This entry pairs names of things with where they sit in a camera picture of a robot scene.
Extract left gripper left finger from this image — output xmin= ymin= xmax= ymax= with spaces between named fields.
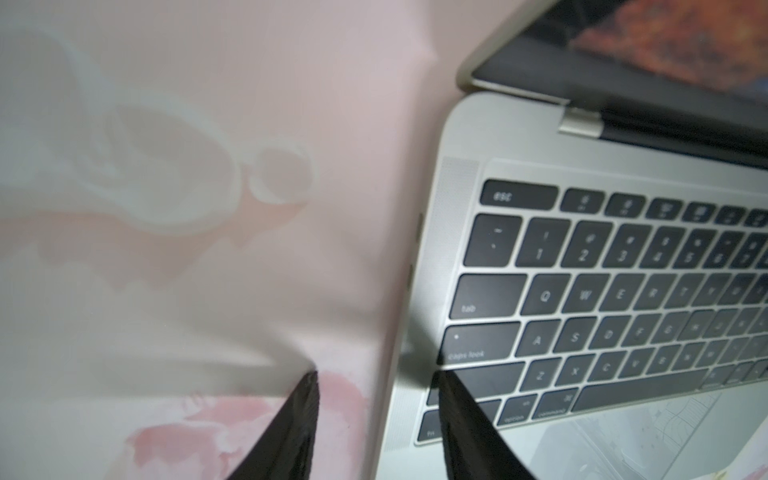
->
xmin=228 ymin=371 xmax=320 ymax=480

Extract silver laptop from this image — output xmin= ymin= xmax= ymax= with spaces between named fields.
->
xmin=368 ymin=1 xmax=767 ymax=479

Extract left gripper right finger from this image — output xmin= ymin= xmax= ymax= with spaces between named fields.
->
xmin=439 ymin=370 xmax=534 ymax=480

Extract pink floral table mat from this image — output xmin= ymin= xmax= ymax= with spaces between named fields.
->
xmin=1 ymin=1 xmax=517 ymax=479

